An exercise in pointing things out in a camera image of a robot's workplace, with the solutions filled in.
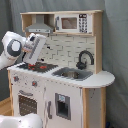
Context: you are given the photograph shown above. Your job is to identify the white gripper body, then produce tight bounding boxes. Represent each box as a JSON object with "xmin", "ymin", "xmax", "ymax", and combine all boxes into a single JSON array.
[{"xmin": 23, "ymin": 33, "xmax": 46, "ymax": 64}]

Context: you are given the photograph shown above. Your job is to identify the small metal pot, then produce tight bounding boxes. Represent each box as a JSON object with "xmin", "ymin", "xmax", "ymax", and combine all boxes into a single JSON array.
[{"xmin": 66, "ymin": 71, "xmax": 79, "ymax": 79}]

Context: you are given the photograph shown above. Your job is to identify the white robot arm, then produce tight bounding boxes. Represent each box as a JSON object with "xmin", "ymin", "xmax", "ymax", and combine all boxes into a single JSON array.
[{"xmin": 0, "ymin": 31, "xmax": 46, "ymax": 128}]

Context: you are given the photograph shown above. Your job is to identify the wooden toy kitchen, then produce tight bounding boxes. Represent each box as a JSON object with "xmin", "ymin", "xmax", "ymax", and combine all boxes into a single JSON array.
[{"xmin": 8, "ymin": 10, "xmax": 115, "ymax": 128}]

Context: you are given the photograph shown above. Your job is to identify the grey range hood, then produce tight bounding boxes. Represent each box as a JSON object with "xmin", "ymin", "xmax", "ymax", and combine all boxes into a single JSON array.
[{"xmin": 25, "ymin": 14, "xmax": 54, "ymax": 33}]

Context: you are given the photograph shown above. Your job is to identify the black stovetop red burners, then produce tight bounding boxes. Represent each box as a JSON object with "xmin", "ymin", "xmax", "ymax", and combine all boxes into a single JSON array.
[{"xmin": 20, "ymin": 62, "xmax": 56, "ymax": 73}]

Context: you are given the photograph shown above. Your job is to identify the white toy microwave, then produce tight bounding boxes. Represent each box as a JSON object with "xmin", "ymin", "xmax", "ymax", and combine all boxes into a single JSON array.
[{"xmin": 55, "ymin": 14, "xmax": 93, "ymax": 33}]

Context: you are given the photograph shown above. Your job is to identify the left red stove knob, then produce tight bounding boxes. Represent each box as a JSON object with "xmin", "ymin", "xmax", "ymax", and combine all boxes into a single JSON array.
[{"xmin": 12, "ymin": 75, "xmax": 20, "ymax": 83}]

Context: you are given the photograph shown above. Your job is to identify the red stove knob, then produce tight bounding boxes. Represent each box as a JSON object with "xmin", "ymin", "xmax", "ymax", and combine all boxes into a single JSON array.
[
  {"xmin": 32, "ymin": 81, "xmax": 38, "ymax": 87},
  {"xmin": 12, "ymin": 75, "xmax": 20, "ymax": 83}
]

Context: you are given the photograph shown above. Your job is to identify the right red stove knob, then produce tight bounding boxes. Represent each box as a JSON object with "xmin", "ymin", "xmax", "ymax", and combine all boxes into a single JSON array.
[{"xmin": 32, "ymin": 81, "xmax": 38, "ymax": 87}]

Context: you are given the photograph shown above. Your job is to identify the black toy faucet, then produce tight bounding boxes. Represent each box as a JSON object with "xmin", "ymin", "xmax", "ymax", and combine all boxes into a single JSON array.
[{"xmin": 76, "ymin": 50, "xmax": 94, "ymax": 70}]

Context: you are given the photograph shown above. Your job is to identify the grey toy sink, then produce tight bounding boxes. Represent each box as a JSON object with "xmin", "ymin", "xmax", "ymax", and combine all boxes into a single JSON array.
[{"xmin": 52, "ymin": 67, "xmax": 92, "ymax": 81}]

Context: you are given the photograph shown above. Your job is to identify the toy oven door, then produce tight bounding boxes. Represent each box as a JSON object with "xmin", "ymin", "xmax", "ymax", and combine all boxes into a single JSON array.
[{"xmin": 18, "ymin": 90, "xmax": 37, "ymax": 116}]

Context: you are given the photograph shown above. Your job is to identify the grey cupboard door handle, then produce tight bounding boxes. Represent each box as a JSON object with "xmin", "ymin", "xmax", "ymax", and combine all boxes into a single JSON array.
[{"xmin": 47, "ymin": 101, "xmax": 52, "ymax": 119}]

